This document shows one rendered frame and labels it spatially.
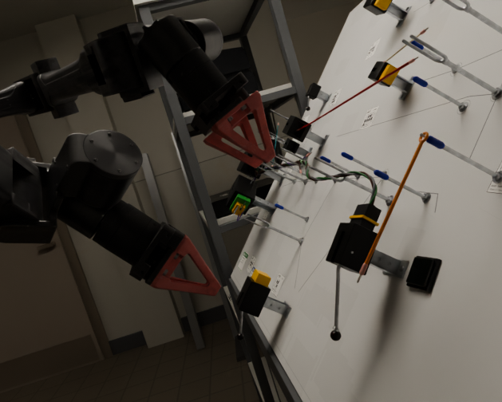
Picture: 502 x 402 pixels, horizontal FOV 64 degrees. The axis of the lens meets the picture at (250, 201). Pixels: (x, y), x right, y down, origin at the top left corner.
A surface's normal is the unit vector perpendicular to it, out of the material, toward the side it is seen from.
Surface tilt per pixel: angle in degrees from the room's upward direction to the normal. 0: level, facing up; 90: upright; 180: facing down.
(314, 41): 90
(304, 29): 90
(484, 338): 48
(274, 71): 90
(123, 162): 64
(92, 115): 90
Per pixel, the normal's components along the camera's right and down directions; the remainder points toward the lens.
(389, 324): -0.89, -0.41
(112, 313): 0.07, 0.10
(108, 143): 0.54, -0.55
